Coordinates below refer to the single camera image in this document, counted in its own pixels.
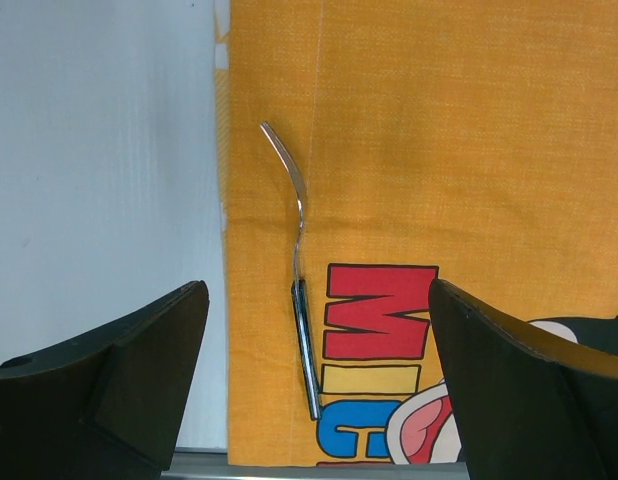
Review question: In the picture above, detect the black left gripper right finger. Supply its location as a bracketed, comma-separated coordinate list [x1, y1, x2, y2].
[429, 280, 618, 479]

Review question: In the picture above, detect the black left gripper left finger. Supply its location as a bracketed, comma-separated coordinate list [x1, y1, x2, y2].
[0, 281, 209, 479]

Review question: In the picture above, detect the orange Mickey Mouse placemat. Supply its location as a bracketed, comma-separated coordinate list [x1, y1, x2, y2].
[220, 1, 618, 466]

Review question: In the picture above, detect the fork with teal handle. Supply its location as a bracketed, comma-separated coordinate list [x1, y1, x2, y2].
[260, 121, 321, 421]

